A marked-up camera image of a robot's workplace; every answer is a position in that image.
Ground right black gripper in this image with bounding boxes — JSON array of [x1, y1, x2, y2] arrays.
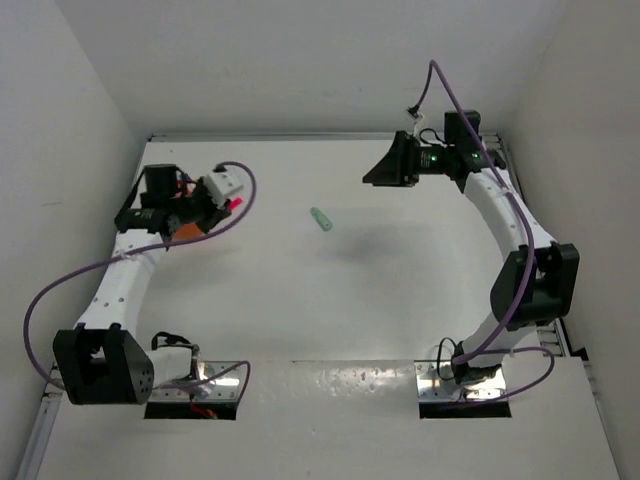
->
[[362, 131, 452, 188]]

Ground black pink highlighter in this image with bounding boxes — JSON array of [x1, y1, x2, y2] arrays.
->
[[228, 197, 244, 211]]

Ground pale green highlighter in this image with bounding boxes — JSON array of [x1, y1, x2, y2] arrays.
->
[[310, 207, 333, 232]]

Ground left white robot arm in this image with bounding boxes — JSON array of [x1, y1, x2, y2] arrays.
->
[[53, 164, 243, 405]]

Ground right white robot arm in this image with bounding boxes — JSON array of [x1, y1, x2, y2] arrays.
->
[[362, 110, 580, 385]]

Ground orange round organizer container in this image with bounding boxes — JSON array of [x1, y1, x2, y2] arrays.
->
[[173, 223, 204, 240]]

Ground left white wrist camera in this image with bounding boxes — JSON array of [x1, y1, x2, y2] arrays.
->
[[203, 166, 243, 207]]

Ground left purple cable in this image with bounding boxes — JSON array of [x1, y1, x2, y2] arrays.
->
[[23, 160, 259, 391]]

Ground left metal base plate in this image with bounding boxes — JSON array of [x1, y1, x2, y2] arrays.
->
[[150, 360, 246, 403]]

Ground metal base plate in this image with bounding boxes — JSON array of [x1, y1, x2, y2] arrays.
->
[[414, 360, 507, 404], [150, 360, 246, 403]]

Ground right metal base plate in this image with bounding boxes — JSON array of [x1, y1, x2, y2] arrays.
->
[[414, 360, 507, 404]]

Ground right aluminium table rail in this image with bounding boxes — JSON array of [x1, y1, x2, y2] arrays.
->
[[488, 135, 579, 351]]

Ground aluminium table rail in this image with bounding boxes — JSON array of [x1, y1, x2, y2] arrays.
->
[[15, 385, 64, 480], [488, 135, 579, 351]]

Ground left aluminium table rail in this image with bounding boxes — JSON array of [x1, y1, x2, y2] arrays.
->
[[15, 385, 64, 480]]

